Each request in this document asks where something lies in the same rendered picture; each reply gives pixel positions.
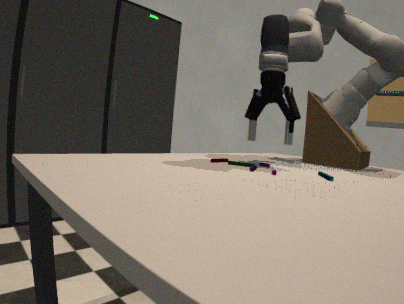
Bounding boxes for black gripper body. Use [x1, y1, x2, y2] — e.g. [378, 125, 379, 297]
[260, 70, 286, 103]

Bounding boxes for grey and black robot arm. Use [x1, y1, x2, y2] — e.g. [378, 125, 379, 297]
[259, 0, 404, 132]

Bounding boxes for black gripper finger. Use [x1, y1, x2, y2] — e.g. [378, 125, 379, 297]
[269, 86, 301, 145]
[245, 89, 268, 141]

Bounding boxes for turquoise rod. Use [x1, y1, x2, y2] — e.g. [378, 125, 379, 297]
[318, 171, 334, 181]

